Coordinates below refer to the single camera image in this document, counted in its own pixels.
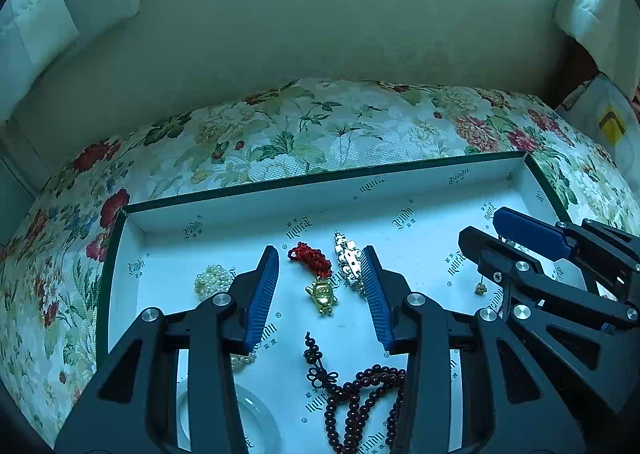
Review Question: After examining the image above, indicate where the dark red bead necklace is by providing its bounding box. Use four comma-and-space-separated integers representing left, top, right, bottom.
302, 331, 409, 454

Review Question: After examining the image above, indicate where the white pearl necklace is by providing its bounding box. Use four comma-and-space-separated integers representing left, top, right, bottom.
193, 263, 259, 371

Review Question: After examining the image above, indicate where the white jade bangle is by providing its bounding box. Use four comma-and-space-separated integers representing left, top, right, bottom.
175, 382, 282, 453

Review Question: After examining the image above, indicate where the floral tablecloth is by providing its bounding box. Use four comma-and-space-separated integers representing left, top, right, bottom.
0, 77, 640, 450

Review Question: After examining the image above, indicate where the dark green shallow box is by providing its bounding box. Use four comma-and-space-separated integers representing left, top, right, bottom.
95, 150, 622, 454

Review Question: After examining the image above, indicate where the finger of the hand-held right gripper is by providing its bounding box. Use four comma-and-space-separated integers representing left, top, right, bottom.
458, 226, 633, 416
492, 207, 640, 302

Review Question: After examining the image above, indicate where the silver hair clip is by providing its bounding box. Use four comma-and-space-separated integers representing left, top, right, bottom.
333, 231, 369, 297

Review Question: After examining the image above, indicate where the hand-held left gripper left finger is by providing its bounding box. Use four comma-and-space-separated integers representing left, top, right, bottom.
54, 245, 280, 454

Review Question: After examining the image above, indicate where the red knot gold pendant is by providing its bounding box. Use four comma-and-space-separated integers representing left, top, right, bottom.
287, 241, 340, 317

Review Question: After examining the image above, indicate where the white bag with yellow mark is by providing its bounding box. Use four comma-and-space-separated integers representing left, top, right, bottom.
554, 72, 640, 175

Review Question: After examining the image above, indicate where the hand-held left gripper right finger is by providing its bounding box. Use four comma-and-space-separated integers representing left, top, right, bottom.
363, 245, 587, 454

